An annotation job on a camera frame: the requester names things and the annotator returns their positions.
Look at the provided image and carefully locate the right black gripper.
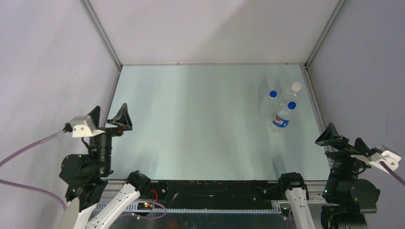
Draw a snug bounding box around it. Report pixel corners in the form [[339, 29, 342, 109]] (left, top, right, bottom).
[[315, 120, 377, 196]]

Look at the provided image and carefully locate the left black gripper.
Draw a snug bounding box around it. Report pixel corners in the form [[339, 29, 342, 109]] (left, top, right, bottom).
[[88, 102, 133, 173]]

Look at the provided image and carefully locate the blue bottle cap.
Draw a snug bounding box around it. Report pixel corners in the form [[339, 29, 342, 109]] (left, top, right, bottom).
[[287, 101, 297, 110], [268, 90, 277, 99]]

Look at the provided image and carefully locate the Pepsi labelled clear bottle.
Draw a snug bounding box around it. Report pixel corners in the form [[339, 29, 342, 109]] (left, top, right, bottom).
[[270, 108, 296, 133]]

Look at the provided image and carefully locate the clear bottle with yellow label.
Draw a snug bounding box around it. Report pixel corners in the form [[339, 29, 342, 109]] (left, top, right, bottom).
[[275, 86, 301, 114]]

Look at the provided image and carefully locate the clear unlabelled plastic bottle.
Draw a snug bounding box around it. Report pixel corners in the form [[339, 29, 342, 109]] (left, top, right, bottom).
[[258, 92, 279, 122]]

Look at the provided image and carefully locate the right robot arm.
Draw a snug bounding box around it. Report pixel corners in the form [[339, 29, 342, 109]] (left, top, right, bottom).
[[277, 123, 381, 229]]

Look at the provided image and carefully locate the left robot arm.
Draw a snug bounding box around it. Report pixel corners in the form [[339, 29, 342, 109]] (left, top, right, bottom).
[[59, 103, 151, 229]]

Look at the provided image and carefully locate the right controller board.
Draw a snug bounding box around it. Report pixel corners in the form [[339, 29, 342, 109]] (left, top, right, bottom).
[[280, 206, 293, 219]]

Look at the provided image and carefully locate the controller board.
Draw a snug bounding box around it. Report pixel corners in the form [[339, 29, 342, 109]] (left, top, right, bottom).
[[280, 206, 293, 219], [137, 202, 154, 211]]

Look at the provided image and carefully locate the left controller board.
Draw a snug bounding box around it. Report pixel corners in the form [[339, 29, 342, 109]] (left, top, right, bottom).
[[137, 202, 154, 211]]

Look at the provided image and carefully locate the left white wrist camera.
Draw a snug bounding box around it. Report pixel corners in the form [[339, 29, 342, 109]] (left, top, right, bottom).
[[63, 115, 105, 138]]

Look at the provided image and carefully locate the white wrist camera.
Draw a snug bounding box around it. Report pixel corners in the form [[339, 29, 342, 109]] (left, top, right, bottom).
[[351, 145, 402, 173], [63, 115, 105, 138]]

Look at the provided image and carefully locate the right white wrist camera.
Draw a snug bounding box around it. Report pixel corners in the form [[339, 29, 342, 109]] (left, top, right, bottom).
[[351, 145, 402, 173]]

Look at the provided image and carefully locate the white slotted cable duct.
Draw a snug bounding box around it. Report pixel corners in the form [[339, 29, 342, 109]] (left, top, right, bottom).
[[123, 202, 286, 214]]

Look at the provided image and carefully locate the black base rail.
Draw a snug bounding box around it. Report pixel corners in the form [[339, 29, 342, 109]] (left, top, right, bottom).
[[140, 180, 287, 209]]

